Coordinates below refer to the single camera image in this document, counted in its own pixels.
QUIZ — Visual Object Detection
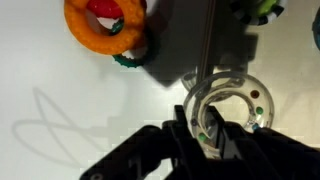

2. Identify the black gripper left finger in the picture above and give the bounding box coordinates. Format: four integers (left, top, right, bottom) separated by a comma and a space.
79, 105, 212, 180

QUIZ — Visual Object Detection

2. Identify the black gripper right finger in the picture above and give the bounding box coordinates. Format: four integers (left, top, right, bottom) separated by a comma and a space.
206, 106, 320, 180

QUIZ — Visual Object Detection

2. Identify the clear ring with beads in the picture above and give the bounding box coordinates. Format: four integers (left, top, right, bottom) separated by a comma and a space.
182, 70, 276, 159

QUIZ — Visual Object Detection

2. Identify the round white table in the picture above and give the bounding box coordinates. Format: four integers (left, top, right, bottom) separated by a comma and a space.
0, 0, 320, 180

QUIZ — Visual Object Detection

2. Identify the dark green thin ring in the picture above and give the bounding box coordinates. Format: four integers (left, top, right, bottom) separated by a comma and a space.
109, 18, 161, 69

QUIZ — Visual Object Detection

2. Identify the green black white ring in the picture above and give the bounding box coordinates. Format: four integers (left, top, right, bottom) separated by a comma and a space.
229, 0, 288, 27

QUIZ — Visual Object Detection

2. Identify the blue studded ring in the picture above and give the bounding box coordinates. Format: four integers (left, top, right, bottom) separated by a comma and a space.
311, 6, 320, 52

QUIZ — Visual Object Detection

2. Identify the red studded ring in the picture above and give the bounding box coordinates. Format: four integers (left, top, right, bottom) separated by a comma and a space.
85, 0, 125, 20

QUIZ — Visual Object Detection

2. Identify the orange studded ring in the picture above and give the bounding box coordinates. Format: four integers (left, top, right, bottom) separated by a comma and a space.
63, 0, 147, 56

